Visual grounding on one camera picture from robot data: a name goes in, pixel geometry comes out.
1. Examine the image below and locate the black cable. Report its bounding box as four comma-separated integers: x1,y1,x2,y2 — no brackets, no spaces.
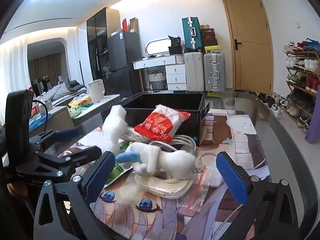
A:
32,100,48,132

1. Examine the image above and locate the black bag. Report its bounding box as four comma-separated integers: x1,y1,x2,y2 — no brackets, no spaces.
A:
168,35,182,55

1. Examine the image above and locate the green white packet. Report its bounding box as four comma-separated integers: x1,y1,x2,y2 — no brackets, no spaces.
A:
105,161,134,188

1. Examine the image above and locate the black storage box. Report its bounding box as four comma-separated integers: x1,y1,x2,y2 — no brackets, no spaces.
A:
119,92,211,146

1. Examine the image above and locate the black red shoe box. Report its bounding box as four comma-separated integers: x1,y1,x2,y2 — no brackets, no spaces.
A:
201,33,216,46

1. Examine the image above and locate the water bottle red label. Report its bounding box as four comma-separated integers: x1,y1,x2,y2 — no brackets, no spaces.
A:
31,106,42,120

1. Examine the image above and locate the white electric kettle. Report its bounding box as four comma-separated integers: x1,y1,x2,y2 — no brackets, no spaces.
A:
88,79,105,103

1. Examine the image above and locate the brown curtain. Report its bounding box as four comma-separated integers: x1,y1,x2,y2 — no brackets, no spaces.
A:
28,55,66,85

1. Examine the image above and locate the white sheer curtain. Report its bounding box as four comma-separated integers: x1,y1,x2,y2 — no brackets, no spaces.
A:
0,36,33,125

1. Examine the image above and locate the woven basket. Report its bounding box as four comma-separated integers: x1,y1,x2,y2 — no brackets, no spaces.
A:
147,71,167,90

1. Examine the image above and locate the clear zip bag red stripe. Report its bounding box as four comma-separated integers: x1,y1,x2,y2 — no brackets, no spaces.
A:
175,167,220,209

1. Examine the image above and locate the dark grey refrigerator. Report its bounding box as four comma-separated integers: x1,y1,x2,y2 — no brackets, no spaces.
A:
107,31,142,98

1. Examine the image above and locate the teal suitcase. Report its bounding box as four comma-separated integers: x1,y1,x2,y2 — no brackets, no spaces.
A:
182,17,203,53

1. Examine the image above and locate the dark glass cabinet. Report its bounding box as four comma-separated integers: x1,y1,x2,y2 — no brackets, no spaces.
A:
86,7,121,95

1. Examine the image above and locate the row of sneakers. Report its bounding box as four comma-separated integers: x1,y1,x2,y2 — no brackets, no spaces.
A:
235,89,288,118

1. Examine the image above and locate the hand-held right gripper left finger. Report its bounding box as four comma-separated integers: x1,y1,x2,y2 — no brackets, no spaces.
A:
34,151,117,240

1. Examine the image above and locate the white dressing table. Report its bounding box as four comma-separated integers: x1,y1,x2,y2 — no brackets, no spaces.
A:
132,55,187,92

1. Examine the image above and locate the white plush toy blue arm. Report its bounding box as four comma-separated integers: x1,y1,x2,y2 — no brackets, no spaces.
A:
115,142,198,179

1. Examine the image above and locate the red white balloon packet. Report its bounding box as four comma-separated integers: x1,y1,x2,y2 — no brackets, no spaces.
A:
134,104,192,142

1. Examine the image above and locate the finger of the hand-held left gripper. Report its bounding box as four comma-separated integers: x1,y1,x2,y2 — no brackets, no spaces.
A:
35,146,102,168
29,128,80,145

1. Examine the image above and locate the grey coffee table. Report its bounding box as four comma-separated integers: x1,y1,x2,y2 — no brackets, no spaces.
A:
29,94,122,140

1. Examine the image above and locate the silver suitcase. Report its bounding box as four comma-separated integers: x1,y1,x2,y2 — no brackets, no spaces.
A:
203,52,227,92

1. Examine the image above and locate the anime printed mat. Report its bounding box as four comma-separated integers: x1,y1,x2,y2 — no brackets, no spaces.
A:
57,110,273,240

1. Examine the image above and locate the shoe rack with shoes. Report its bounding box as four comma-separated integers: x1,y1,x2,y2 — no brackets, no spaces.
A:
284,38,320,130

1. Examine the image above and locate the grey white cable bundle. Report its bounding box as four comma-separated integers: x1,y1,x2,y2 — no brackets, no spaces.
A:
122,127,198,155

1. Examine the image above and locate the white suitcase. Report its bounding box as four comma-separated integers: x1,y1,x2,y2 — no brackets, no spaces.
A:
184,51,204,91

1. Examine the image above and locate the grey padded jacket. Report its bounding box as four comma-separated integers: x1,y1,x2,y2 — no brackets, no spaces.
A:
37,79,88,105

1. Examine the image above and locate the yellow snack bag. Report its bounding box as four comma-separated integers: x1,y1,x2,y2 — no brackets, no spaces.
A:
68,94,92,107

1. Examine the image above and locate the purple cloth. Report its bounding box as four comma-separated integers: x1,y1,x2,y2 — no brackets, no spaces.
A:
304,85,320,144

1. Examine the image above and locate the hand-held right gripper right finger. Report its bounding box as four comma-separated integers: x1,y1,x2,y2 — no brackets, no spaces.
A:
216,151,300,240

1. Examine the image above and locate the bagged white rope coil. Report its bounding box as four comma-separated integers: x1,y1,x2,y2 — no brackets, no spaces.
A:
134,172,198,200

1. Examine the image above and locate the oval mirror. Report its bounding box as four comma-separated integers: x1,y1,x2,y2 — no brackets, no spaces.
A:
146,37,172,55

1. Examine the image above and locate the wooden door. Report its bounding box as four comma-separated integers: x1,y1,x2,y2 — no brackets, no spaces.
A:
220,0,274,95

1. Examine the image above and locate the wooden shoe rack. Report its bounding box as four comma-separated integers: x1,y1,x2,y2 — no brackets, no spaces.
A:
284,50,320,133

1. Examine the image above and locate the green plastic bag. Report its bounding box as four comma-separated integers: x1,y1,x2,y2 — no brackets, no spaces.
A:
69,104,88,118

